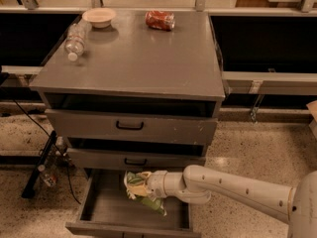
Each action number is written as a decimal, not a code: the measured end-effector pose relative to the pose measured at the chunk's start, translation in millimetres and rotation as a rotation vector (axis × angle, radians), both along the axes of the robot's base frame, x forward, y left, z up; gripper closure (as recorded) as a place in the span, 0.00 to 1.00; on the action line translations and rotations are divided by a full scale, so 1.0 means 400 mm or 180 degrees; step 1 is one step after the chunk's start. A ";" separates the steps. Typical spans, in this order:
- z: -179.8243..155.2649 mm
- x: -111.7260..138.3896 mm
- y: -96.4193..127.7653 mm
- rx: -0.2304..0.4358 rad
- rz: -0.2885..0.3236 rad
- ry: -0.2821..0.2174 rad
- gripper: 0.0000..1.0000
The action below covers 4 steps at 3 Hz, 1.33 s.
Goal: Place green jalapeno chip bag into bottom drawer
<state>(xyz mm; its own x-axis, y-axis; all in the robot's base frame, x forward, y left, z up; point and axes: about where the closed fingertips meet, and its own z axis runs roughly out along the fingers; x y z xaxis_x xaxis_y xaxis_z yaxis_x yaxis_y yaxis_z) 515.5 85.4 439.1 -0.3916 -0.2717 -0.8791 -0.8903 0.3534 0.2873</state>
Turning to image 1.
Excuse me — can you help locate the grey drawer cabinet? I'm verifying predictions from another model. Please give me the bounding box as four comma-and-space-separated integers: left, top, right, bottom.
31, 11, 225, 158

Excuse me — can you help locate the grey open bottom drawer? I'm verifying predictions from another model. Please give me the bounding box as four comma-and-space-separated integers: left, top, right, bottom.
65, 170, 201, 238

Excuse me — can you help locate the white bowl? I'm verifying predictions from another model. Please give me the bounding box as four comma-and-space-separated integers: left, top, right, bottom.
82, 8, 116, 29

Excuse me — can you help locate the green jalapeno chip bag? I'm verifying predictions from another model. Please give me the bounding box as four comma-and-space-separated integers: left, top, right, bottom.
124, 172, 166, 216

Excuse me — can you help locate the clear plastic water bottle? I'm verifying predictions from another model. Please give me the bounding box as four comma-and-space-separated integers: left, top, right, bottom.
64, 21, 90, 61

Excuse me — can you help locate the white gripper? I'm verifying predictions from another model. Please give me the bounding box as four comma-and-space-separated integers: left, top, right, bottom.
129, 171, 167, 198

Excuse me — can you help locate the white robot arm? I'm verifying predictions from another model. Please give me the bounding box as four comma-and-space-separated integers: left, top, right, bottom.
124, 165, 317, 238

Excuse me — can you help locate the grey middle drawer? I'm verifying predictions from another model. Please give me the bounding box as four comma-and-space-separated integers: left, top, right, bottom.
67, 148, 205, 171

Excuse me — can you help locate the red soda can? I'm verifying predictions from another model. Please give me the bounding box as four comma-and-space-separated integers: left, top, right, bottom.
145, 11, 175, 31

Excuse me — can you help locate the plastic bottle on floor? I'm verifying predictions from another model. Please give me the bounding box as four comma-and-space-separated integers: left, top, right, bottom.
38, 151, 57, 187

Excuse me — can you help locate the black cable on floor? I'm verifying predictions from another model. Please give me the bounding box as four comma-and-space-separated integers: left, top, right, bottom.
11, 98, 81, 205

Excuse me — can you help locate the grey top drawer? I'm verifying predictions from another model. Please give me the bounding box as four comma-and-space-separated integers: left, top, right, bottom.
46, 109, 217, 145

